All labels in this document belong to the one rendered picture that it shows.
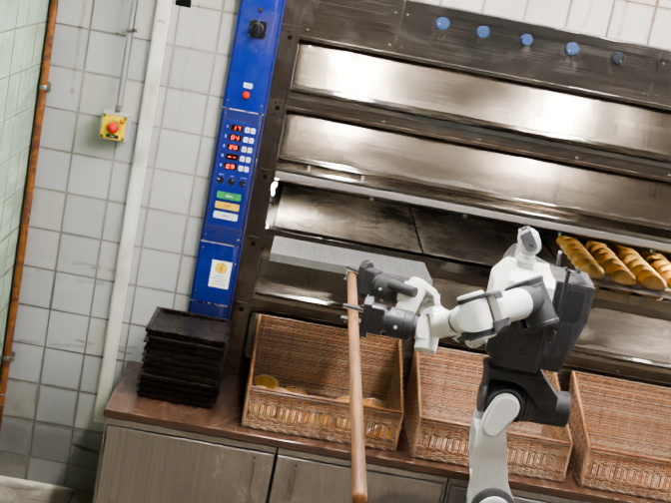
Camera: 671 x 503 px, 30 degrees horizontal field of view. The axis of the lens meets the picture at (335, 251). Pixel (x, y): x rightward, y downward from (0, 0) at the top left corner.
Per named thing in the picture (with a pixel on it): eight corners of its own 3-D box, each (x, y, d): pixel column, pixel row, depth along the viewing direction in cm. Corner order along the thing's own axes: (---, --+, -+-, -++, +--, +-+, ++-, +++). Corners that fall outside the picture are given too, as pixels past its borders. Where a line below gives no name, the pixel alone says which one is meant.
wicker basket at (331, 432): (245, 379, 481) (257, 311, 475) (388, 404, 485) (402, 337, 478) (238, 427, 434) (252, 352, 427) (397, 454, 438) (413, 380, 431)
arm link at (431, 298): (406, 274, 400) (433, 295, 408) (394, 298, 398) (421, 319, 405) (419, 276, 395) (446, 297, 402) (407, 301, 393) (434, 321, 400)
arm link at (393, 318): (364, 299, 360) (404, 308, 359) (368, 291, 369) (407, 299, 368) (356, 340, 363) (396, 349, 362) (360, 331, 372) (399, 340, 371)
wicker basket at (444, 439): (398, 407, 483) (412, 340, 477) (540, 432, 487) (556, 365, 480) (408, 458, 436) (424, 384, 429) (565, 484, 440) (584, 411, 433)
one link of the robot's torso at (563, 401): (559, 419, 401) (571, 367, 397) (566, 434, 388) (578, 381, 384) (473, 405, 400) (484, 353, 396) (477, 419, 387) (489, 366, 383)
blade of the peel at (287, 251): (430, 289, 418) (432, 281, 418) (269, 260, 416) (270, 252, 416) (423, 262, 453) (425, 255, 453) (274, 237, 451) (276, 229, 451)
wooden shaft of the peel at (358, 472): (365, 509, 242) (368, 495, 242) (350, 506, 242) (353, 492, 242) (354, 281, 409) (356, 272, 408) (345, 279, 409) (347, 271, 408)
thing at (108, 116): (101, 135, 461) (105, 108, 458) (128, 140, 461) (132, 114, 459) (97, 138, 453) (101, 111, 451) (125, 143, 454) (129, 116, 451)
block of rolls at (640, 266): (553, 242, 547) (556, 230, 546) (659, 261, 549) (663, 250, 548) (580, 277, 488) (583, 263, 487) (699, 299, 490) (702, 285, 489)
